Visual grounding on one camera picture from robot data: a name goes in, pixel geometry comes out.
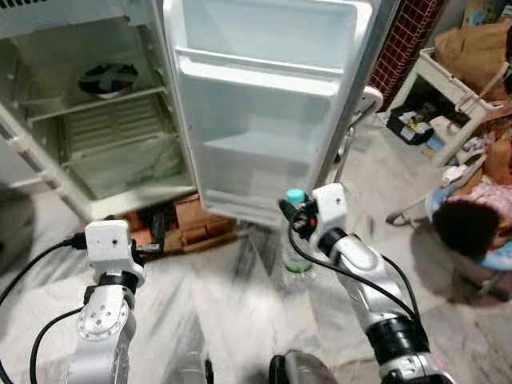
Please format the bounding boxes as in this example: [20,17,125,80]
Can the clear bottle teal cap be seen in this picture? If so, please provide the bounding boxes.
[282,188,318,279]

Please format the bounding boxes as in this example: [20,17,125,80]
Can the silver fridge door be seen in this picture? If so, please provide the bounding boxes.
[162,0,401,230]

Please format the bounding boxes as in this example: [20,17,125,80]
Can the brick and wood fridge base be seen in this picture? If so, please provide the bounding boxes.
[126,194,242,250]

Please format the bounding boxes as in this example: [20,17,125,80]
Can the clear fridge crisper drawer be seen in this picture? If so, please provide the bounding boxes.
[62,134,191,201]

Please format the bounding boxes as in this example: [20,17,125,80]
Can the small silver fridge cabinet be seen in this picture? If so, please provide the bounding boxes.
[0,0,202,222]

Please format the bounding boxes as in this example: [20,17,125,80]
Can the grey left robot leg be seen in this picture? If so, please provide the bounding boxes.
[162,352,214,384]

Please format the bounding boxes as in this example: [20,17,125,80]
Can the black box with items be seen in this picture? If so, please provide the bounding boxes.
[386,110,438,147]

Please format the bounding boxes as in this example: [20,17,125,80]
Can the child with black hair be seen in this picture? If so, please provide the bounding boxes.
[426,128,512,274]

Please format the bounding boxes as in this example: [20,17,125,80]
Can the black and white bowl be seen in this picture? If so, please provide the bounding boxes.
[78,62,140,100]

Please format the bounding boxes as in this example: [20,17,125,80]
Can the white storage rack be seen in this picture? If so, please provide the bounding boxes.
[384,46,512,170]

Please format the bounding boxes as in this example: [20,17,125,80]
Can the brown bag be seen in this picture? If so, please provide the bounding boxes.
[434,20,512,102]

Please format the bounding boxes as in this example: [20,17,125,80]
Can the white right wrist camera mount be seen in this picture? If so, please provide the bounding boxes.
[309,183,350,241]

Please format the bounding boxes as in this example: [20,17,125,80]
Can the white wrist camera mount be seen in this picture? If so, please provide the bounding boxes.
[309,183,350,241]
[84,219,146,287]

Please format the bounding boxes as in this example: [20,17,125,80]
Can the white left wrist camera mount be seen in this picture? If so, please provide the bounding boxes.
[84,219,146,287]

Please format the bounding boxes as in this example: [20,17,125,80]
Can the black left camera cable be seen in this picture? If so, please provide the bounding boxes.
[0,234,87,306]

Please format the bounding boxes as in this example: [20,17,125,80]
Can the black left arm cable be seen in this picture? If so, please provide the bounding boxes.
[29,307,86,384]

